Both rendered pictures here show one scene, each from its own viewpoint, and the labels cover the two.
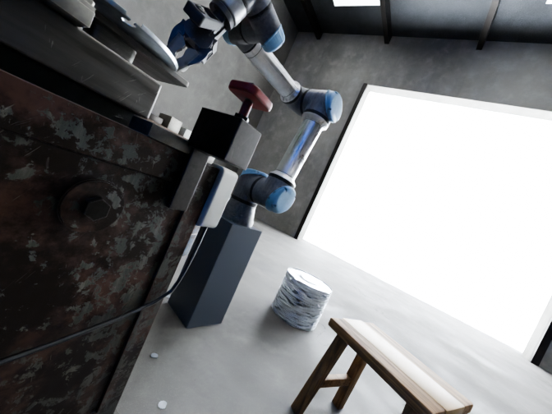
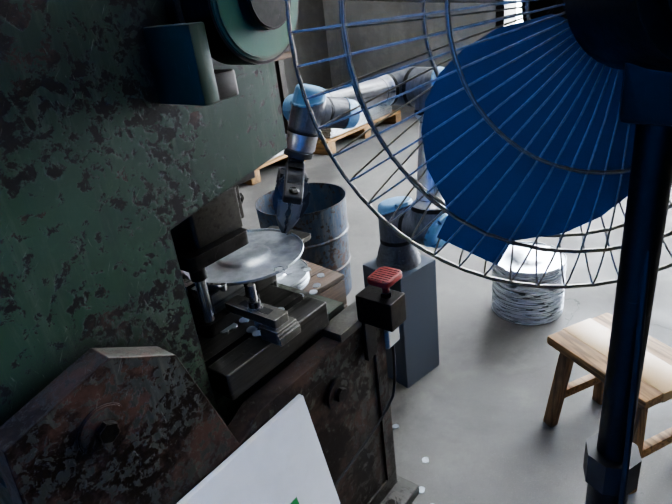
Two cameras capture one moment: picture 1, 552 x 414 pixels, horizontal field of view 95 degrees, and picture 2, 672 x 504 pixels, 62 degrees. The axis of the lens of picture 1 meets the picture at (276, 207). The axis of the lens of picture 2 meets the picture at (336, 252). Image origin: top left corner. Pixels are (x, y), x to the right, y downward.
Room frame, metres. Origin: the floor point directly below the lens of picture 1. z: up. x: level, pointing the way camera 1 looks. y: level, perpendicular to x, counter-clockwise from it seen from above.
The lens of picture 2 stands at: (-0.63, -0.01, 1.34)
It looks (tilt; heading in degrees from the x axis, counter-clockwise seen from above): 25 degrees down; 12
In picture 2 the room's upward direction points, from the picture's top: 7 degrees counter-clockwise
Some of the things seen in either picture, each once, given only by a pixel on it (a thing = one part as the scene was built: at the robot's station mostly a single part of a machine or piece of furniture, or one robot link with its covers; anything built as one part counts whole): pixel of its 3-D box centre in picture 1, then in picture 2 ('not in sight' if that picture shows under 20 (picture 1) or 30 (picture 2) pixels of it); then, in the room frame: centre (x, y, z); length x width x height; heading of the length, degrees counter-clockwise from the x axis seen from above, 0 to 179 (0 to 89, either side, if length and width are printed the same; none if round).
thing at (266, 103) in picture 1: (244, 112); (385, 288); (0.43, 0.11, 0.72); 0.07 x 0.06 x 0.08; 151
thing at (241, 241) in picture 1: (214, 266); (402, 316); (1.09, 0.14, 0.23); 0.18 x 0.18 x 0.45; 50
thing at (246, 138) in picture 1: (211, 166); (382, 326); (0.44, 0.13, 0.62); 0.10 x 0.06 x 0.20; 61
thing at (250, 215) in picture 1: (240, 209); (397, 249); (1.09, 0.14, 0.50); 0.15 x 0.15 x 0.10
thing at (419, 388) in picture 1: (370, 405); (618, 398); (0.74, -0.50, 0.16); 0.34 x 0.24 x 0.34; 32
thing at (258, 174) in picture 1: (252, 185); (397, 218); (1.09, 0.13, 0.62); 0.13 x 0.12 x 0.14; 53
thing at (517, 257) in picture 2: (309, 279); (528, 257); (1.51, -0.36, 0.24); 0.29 x 0.29 x 0.01
